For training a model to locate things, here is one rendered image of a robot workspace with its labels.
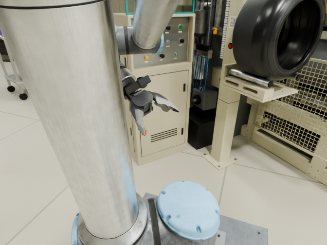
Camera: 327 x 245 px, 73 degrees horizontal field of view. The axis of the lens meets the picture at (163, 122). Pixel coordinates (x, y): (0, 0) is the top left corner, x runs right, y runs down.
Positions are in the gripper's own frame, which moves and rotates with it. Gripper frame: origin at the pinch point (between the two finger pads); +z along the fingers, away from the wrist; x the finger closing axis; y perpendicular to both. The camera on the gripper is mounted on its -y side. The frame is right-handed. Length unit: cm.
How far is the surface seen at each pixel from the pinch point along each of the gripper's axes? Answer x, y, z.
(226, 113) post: -89, 86, -4
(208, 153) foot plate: -79, 137, 8
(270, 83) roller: -87, 33, 7
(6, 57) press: 14, 401, -526
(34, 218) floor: 69, 118, -35
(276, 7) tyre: -91, -1, -17
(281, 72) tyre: -95, 28, 7
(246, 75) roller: -89, 42, -8
